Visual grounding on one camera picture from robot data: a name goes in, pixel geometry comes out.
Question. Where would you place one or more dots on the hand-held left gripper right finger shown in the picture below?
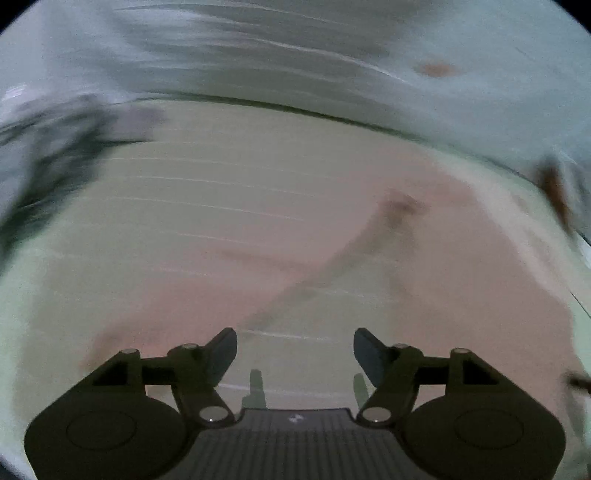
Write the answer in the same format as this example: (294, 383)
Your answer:
(367, 355)

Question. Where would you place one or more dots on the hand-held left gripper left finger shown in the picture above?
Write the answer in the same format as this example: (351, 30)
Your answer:
(224, 355)

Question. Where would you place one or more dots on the grey cloth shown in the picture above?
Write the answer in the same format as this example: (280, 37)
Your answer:
(138, 122)

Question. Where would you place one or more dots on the blue-grey shirt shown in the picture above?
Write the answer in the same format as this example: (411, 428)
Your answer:
(27, 161)

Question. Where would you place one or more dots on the carrot print duvet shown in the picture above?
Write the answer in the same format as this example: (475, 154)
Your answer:
(277, 55)

